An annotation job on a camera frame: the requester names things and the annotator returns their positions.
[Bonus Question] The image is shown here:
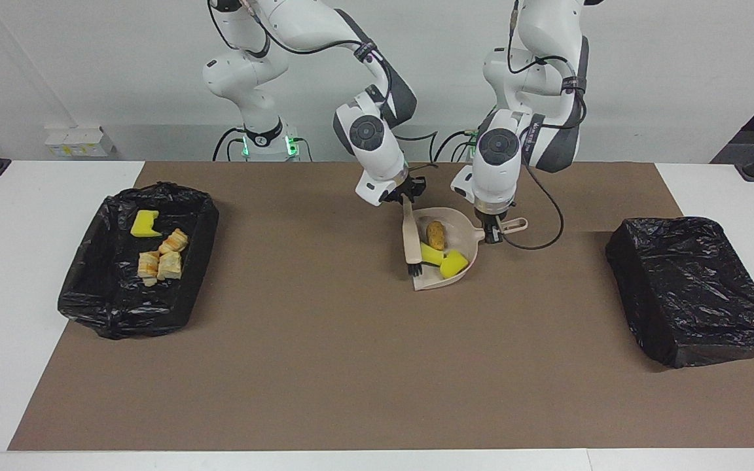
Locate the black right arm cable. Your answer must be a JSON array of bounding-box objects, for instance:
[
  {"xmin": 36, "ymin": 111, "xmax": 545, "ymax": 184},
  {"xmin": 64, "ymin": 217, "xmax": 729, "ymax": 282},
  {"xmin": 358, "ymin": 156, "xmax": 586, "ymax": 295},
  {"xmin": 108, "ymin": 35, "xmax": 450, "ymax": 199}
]
[{"xmin": 207, "ymin": 0, "xmax": 440, "ymax": 181}]

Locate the brown table mat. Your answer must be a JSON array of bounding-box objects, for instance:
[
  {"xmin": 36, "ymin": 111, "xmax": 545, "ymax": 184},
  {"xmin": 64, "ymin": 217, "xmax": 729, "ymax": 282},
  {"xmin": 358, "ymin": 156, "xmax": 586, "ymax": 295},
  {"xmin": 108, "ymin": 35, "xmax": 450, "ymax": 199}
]
[{"xmin": 8, "ymin": 162, "xmax": 754, "ymax": 452}]

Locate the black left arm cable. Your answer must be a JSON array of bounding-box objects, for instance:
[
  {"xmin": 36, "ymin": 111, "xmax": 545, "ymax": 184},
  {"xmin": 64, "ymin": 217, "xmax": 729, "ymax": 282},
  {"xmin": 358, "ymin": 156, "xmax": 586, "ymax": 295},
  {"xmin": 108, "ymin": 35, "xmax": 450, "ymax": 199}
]
[{"xmin": 507, "ymin": 0, "xmax": 588, "ymax": 251}]

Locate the black base cable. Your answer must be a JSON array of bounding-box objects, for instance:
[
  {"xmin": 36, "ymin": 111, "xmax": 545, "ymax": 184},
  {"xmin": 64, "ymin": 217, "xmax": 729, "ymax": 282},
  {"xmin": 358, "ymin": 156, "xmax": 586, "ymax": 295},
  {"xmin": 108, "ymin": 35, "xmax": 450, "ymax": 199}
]
[
  {"xmin": 212, "ymin": 126, "xmax": 248, "ymax": 162},
  {"xmin": 433, "ymin": 129, "xmax": 480, "ymax": 163}
]

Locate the beige plastic dustpan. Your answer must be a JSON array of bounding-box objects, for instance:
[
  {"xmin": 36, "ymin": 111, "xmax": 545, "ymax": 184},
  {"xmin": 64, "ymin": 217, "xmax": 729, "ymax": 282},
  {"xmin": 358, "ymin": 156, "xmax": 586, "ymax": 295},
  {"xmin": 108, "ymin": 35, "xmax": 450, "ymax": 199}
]
[{"xmin": 410, "ymin": 207, "xmax": 529, "ymax": 292}]

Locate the black bag-lined bin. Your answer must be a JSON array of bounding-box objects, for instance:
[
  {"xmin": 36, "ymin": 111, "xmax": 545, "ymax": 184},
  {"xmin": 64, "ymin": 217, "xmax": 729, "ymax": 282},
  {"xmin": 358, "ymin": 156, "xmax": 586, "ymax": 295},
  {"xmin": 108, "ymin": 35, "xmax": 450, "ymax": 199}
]
[
  {"xmin": 58, "ymin": 182, "xmax": 220, "ymax": 340},
  {"xmin": 605, "ymin": 217, "xmax": 754, "ymax": 369}
]

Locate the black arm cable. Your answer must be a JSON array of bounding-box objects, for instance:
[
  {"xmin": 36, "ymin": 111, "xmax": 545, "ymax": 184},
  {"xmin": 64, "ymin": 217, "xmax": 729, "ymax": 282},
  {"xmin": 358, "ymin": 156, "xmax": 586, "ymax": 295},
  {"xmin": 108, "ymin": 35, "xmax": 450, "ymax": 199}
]
[
  {"xmin": 507, "ymin": 0, "xmax": 588, "ymax": 251},
  {"xmin": 207, "ymin": 0, "xmax": 440, "ymax": 181}
]

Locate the white wall socket box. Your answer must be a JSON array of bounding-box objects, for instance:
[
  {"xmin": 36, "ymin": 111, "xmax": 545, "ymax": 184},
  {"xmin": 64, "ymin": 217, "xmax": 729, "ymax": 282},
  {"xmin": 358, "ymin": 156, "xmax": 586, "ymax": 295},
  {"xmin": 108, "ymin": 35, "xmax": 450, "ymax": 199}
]
[{"xmin": 45, "ymin": 126, "xmax": 116, "ymax": 158}]

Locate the beige hand brush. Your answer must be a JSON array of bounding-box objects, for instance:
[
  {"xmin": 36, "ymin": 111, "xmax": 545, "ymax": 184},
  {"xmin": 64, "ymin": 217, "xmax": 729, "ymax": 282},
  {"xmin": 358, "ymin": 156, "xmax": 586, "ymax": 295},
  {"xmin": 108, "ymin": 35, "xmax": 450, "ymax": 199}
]
[{"xmin": 403, "ymin": 196, "xmax": 425, "ymax": 278}]

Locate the rounded beige foam chunk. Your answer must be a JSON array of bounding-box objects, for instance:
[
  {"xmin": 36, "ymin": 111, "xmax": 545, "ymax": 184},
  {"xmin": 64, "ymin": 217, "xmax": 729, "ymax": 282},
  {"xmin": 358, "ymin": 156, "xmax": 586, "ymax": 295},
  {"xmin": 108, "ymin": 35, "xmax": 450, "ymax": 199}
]
[{"xmin": 158, "ymin": 228, "xmax": 189, "ymax": 255}]

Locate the notched yellow sponge piece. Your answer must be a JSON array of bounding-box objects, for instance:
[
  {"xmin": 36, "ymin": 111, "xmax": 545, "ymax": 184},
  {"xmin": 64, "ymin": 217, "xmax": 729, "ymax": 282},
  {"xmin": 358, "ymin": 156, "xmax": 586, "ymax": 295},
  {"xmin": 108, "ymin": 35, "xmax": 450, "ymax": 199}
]
[{"xmin": 130, "ymin": 209, "xmax": 163, "ymax": 238}]

